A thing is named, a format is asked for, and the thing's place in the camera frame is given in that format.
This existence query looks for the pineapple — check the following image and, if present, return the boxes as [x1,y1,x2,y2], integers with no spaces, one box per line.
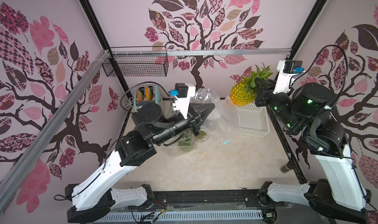
[230,64,273,106]

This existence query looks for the zip-top bag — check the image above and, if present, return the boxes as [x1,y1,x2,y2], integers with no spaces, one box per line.
[191,88,240,145]

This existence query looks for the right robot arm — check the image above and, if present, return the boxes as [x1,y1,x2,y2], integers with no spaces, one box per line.
[255,78,371,224]

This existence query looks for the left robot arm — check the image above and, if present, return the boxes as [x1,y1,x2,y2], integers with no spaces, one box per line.
[65,103,215,223]

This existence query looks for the middle blue-zip bag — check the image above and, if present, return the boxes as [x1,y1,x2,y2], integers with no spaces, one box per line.
[167,130,196,158]

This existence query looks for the back green-zip bag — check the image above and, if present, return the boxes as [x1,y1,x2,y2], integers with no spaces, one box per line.
[167,98,180,119]

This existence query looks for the white plastic basket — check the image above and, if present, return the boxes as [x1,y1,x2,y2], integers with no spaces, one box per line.
[236,103,270,138]

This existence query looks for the mint green toaster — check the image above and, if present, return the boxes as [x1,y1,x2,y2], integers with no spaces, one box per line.
[132,85,164,113]

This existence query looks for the white vent strip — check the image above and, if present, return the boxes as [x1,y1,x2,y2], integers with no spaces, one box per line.
[95,210,263,224]

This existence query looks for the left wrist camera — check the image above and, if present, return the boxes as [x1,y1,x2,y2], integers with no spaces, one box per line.
[170,83,196,119]

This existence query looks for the white wire wall shelf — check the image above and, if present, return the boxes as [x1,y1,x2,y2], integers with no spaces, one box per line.
[285,83,343,141]

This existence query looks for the aluminium rail back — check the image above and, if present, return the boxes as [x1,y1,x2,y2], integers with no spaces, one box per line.
[112,48,291,56]

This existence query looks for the aluminium rail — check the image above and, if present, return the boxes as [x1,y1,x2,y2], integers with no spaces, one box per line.
[112,48,291,56]
[1,50,110,211]

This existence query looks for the toaster white cord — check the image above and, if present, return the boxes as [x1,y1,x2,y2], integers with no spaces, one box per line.
[123,96,135,111]

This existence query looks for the black wire wall basket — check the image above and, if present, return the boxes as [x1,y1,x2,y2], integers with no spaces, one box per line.
[102,45,169,77]

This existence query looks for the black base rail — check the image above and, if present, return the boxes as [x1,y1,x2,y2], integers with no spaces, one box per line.
[80,189,337,224]

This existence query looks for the aluminium rail left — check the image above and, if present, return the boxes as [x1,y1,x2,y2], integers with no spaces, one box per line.
[1,50,110,211]

